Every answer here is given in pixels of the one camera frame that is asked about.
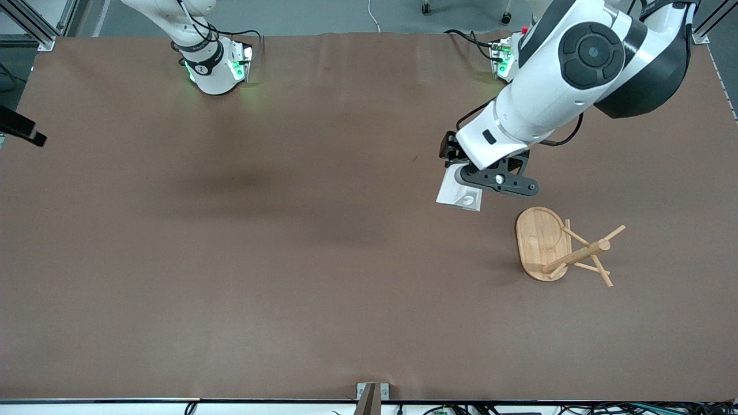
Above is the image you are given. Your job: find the white faceted cup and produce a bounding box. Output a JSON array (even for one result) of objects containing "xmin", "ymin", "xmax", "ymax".
[{"xmin": 436, "ymin": 164, "xmax": 484, "ymax": 212}]

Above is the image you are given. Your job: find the wooden cup rack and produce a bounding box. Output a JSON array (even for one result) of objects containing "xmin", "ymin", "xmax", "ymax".
[{"xmin": 515, "ymin": 206, "xmax": 627, "ymax": 288}]

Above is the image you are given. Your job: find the brown table cover mat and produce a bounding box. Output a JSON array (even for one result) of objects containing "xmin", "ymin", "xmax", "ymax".
[{"xmin": 0, "ymin": 32, "xmax": 738, "ymax": 402}]

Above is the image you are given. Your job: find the aluminium frame extrusion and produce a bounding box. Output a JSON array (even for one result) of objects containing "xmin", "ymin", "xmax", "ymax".
[
  {"xmin": 692, "ymin": 0, "xmax": 738, "ymax": 46},
  {"xmin": 0, "ymin": 0, "xmax": 58, "ymax": 51},
  {"xmin": 58, "ymin": 0, "xmax": 93, "ymax": 36}
]

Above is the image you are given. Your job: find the black base cable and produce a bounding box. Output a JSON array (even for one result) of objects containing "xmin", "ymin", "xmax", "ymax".
[
  {"xmin": 443, "ymin": 29, "xmax": 498, "ymax": 61},
  {"xmin": 216, "ymin": 29, "xmax": 265, "ymax": 58}
]

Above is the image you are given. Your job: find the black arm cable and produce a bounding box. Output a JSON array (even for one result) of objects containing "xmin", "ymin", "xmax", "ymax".
[
  {"xmin": 457, "ymin": 103, "xmax": 584, "ymax": 148},
  {"xmin": 176, "ymin": 0, "xmax": 223, "ymax": 52}
]

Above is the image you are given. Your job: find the metal table bracket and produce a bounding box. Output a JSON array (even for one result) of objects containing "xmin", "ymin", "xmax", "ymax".
[{"xmin": 356, "ymin": 383, "xmax": 390, "ymax": 415}]

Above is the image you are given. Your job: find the black cable bundle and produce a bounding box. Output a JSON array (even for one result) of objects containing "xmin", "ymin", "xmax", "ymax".
[{"xmin": 398, "ymin": 402, "xmax": 738, "ymax": 415}]

